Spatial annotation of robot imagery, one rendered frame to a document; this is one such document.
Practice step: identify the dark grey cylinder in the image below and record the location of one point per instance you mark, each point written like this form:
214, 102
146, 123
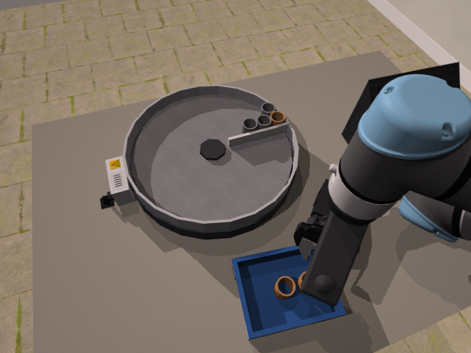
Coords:
264, 121
267, 109
249, 125

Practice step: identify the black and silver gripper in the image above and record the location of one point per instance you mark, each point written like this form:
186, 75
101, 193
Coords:
307, 234

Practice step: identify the bronze cylindrical sleeve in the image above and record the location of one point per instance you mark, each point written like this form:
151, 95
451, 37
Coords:
277, 118
299, 281
290, 283

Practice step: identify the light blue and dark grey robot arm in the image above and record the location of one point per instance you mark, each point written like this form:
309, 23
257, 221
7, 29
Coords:
414, 143

